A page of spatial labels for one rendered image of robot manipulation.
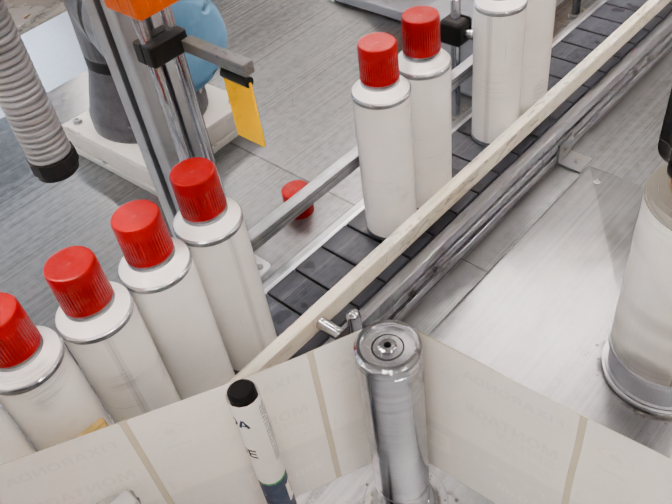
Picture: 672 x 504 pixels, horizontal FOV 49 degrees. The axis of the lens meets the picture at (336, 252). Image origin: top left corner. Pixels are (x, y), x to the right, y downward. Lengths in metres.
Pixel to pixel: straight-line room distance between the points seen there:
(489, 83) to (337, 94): 0.30
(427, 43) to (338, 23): 0.56
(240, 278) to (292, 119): 0.47
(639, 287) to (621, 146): 0.41
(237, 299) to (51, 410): 0.16
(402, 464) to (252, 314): 0.19
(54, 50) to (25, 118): 0.79
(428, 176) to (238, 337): 0.25
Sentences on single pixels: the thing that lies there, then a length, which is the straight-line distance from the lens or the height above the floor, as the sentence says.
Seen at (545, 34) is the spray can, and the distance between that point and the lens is 0.82.
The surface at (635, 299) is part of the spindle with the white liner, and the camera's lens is 0.55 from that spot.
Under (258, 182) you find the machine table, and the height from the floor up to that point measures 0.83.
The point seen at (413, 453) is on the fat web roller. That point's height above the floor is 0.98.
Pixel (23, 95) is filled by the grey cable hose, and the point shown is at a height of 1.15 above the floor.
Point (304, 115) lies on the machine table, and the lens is 1.00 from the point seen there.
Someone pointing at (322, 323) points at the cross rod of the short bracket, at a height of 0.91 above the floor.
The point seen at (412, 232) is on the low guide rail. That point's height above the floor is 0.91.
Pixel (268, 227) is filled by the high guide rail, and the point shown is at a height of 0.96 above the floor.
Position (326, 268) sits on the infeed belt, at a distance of 0.71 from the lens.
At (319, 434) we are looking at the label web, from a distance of 0.48.
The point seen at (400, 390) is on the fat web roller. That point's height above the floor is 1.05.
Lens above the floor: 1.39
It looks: 45 degrees down
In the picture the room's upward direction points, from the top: 9 degrees counter-clockwise
